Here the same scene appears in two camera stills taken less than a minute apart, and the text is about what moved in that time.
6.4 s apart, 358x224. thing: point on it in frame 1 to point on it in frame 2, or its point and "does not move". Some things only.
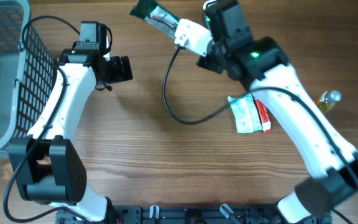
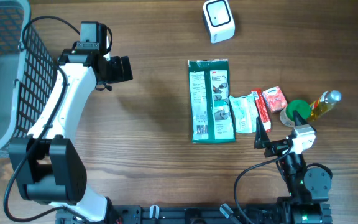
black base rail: [191, 214] does not move
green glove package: [156, 15] to [212, 121]
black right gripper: [207, 61] to [261, 140]
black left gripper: [120, 74] does not move
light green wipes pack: [246, 112] does not move
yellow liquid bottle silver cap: [327, 100] does not move
